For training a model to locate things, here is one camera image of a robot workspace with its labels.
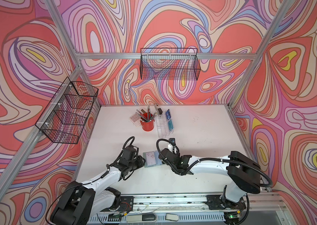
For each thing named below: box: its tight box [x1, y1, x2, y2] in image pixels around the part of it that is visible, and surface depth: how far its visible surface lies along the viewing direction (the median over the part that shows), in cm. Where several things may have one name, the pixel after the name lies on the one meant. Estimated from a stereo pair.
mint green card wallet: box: [142, 150, 163, 168], surface depth 88 cm
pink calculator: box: [129, 112, 142, 128], surface depth 110 cm
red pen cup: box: [140, 112, 155, 132], surface depth 103 cm
